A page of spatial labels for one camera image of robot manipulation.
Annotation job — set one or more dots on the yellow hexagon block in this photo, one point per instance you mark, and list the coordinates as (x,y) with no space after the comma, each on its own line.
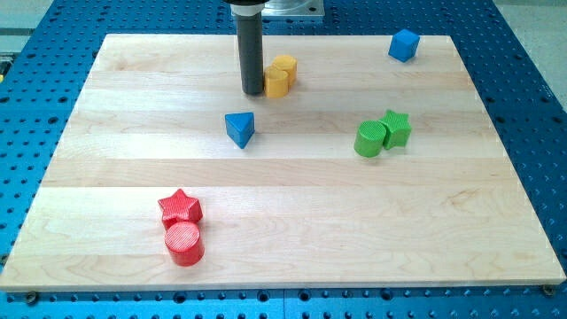
(288,64)

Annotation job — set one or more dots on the blue triangle block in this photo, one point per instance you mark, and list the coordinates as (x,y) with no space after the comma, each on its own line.
(240,127)

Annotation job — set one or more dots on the light wooden board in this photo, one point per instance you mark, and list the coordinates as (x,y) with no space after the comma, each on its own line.
(298,206)

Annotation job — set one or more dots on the green cylinder block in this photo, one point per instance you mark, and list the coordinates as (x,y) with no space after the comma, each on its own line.
(369,138)

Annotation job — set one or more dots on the red star block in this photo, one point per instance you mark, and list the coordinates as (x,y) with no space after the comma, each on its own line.
(179,207)

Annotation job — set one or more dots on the green star block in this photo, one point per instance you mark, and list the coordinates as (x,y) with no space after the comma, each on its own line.
(398,129)

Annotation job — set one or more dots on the red cylinder block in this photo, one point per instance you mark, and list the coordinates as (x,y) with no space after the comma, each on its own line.
(184,243)

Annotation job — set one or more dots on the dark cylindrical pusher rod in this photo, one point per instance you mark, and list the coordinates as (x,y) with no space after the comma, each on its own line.
(248,18)

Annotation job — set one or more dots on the blue cube block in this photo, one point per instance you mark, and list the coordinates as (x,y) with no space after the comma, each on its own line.
(404,45)

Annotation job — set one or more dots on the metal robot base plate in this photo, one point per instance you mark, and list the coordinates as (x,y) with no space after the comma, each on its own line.
(278,9)

